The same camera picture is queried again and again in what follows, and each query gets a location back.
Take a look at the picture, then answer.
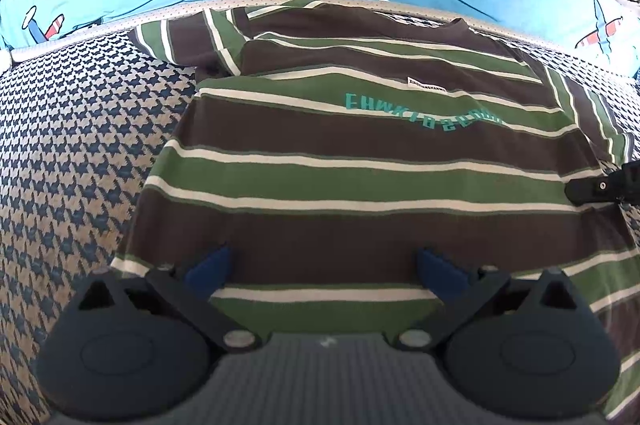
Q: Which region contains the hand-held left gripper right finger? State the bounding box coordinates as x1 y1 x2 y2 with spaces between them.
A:
397 247 581 353

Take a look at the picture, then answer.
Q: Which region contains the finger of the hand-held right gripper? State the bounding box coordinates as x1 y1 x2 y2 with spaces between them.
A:
565 162 640 206

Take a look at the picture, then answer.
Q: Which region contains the green brown striped t-shirt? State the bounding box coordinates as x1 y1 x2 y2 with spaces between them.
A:
110 0 640 421

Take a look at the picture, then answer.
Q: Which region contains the houndstooth sofa cover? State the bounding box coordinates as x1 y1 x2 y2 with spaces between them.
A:
0 0 640 425

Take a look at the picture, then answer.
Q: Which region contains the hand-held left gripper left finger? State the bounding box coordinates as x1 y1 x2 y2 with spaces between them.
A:
75 245 263 353

